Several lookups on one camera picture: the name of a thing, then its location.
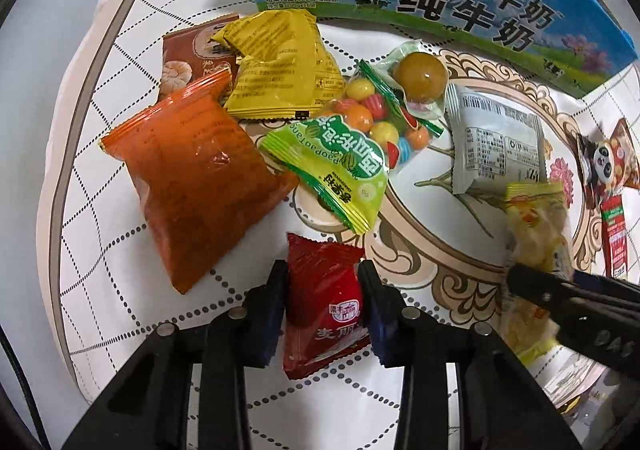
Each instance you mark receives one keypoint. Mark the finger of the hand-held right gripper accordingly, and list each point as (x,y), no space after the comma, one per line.
(610,287)
(535,287)

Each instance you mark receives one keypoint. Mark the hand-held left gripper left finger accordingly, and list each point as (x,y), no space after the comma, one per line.
(270,315)

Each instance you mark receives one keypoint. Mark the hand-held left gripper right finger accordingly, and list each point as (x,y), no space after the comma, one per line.
(377,320)

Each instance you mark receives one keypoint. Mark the small red carton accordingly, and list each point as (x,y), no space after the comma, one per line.
(615,235)

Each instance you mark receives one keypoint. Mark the pale yellow chip packet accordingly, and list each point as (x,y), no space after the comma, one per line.
(537,230)

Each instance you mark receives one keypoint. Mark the red snack packet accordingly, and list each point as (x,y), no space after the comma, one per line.
(325,290)

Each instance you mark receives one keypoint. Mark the panda print snack packet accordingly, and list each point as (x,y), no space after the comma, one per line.
(605,155)

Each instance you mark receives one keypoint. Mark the orange snack packet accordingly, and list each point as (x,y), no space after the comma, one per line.
(200,180)

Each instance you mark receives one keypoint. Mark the grey white snack packet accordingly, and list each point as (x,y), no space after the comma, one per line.
(495,140)

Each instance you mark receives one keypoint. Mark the green bag of colourful gumballs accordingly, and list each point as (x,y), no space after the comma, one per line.
(340,165)

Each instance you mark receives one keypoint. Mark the round brown candy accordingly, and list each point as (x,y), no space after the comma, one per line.
(419,75)

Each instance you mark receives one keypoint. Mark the patterned white quilt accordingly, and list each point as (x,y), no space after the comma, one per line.
(125,290)

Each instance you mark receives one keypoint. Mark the olive yellow snack packet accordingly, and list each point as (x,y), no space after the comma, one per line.
(280,65)

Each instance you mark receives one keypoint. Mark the brown snack packet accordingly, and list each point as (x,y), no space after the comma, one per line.
(185,55)

